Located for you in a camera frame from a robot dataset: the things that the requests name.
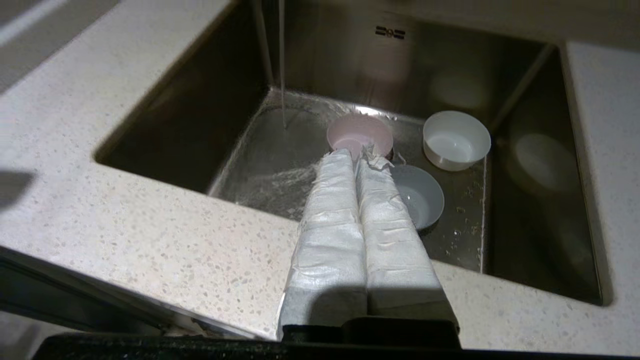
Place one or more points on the white bowl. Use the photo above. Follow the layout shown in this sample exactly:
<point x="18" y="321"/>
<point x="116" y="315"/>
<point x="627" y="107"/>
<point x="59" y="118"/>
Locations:
<point x="457" y="140"/>

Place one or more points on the pale pink bowl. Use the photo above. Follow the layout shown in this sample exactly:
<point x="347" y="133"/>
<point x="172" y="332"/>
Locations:
<point x="360" y="135"/>

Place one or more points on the pale blue bowl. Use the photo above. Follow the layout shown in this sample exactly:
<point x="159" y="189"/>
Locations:
<point x="422" y="197"/>

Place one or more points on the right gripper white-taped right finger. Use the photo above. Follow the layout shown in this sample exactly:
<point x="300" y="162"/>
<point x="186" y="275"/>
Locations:
<point x="395" y="240"/>

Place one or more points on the stainless steel sink basin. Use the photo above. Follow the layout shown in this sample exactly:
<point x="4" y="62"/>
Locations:
<point x="350" y="75"/>

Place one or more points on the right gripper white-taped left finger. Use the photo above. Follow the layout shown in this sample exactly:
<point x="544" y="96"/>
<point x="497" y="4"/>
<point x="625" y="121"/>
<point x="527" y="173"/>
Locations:
<point x="330" y="240"/>

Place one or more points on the running water stream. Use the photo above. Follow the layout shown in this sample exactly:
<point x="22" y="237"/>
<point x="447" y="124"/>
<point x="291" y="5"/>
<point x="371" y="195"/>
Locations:
<point x="282" y="65"/>

